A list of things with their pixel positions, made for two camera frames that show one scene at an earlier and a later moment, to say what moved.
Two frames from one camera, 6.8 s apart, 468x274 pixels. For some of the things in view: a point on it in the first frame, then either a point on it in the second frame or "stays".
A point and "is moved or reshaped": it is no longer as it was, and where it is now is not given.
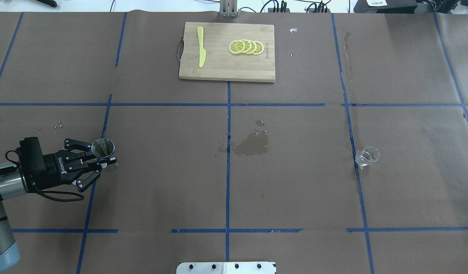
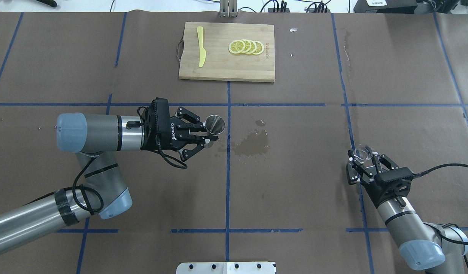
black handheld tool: x=52 y=3 stays
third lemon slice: x=253 y=47 stays
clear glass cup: x=366 y=155 stays
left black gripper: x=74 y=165 -> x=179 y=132
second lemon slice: x=248 y=46 stays
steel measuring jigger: x=102 y=148 is moved or reshaped
